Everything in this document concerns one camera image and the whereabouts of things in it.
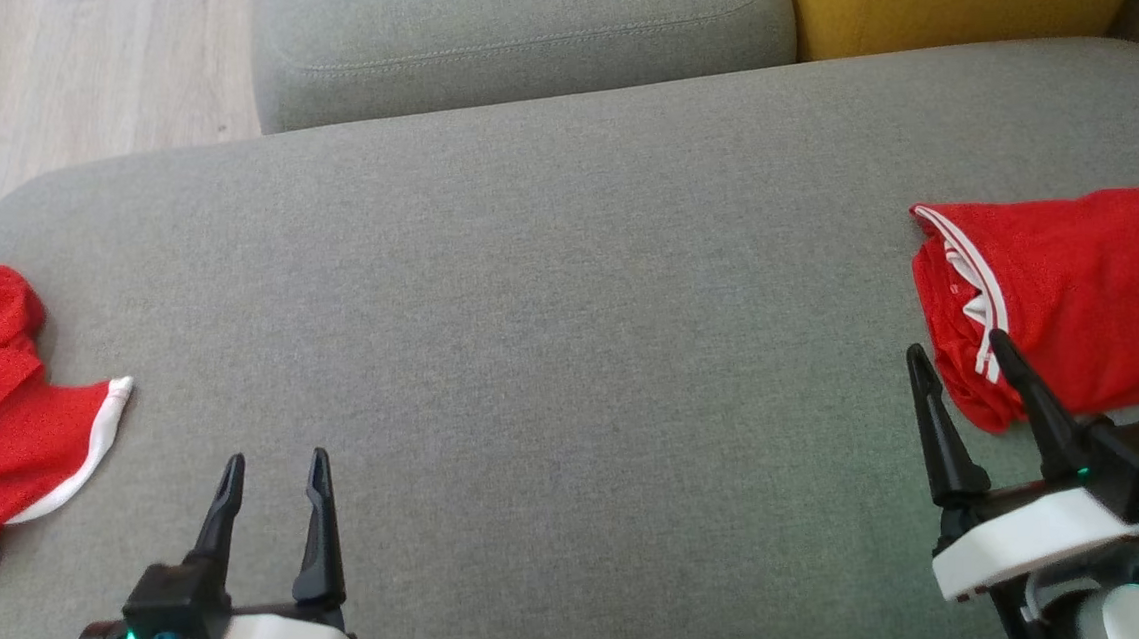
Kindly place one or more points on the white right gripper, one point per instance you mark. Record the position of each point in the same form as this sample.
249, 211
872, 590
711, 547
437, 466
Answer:
1026, 533

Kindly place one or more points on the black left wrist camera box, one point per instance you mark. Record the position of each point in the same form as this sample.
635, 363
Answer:
173, 598

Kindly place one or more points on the grey sofa cushion with seam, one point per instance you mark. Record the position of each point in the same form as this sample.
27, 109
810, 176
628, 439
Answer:
509, 23

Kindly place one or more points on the grey fabric sofa seat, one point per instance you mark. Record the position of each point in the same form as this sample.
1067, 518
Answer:
551, 341

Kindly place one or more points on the red shorts with white trim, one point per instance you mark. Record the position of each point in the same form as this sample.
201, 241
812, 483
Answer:
7, 439

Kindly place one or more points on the red jersey with black lettering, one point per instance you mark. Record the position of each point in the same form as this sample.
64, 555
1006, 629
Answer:
1100, 302

